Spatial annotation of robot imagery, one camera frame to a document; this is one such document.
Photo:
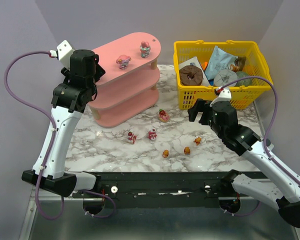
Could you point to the pink strawberry bear toy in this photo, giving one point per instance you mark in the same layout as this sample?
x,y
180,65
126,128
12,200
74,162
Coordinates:
x,y
152,134

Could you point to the strawberry donut toy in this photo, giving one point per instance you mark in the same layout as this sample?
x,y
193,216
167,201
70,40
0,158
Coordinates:
x,y
163,115

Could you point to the pink wide-eared toy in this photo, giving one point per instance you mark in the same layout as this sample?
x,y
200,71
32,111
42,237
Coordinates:
x,y
123,61

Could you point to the grey round cake pack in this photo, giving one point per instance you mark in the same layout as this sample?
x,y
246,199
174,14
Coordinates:
x,y
224,77

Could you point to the orange bear toy middle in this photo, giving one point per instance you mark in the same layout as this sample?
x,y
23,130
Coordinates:
x,y
187,150

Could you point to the pink three-tier shelf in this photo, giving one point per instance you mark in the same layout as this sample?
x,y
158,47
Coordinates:
x,y
124,93

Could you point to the orange bear toy right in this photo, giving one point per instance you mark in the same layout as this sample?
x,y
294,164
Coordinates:
x,y
197,140

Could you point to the white flat packet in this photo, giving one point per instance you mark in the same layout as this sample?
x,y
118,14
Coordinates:
x,y
190,62

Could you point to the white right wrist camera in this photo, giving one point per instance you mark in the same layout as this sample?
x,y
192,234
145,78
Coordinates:
x,y
223,94

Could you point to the pink flower-ring bunny toy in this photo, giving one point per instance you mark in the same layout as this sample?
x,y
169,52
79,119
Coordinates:
x,y
145,49

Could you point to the orange bear toy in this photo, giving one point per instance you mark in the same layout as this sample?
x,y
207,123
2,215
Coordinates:
x,y
197,140
187,150
165,153

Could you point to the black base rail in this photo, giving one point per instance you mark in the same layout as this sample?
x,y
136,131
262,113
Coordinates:
x,y
169,189

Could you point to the light blue snack bag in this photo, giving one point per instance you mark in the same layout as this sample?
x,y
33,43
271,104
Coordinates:
x,y
219,60

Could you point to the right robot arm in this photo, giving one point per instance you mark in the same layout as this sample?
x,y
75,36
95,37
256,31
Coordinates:
x,y
284,197

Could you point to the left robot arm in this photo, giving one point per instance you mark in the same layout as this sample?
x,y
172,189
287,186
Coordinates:
x,y
68,102

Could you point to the red white bow toy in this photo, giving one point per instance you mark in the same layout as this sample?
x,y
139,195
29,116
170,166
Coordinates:
x,y
131,137

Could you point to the orange bear toy left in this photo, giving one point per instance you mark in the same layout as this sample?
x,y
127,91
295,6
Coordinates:
x,y
165,153

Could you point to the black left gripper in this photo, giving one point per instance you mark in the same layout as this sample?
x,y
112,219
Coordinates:
x,y
99,70

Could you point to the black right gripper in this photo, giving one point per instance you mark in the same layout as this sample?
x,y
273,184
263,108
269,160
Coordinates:
x,y
203,114

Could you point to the brown round cake pack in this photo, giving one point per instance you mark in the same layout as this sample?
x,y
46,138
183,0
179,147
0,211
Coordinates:
x,y
191,75

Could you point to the green round cake pack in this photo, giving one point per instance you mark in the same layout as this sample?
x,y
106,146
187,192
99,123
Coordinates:
x,y
244,82

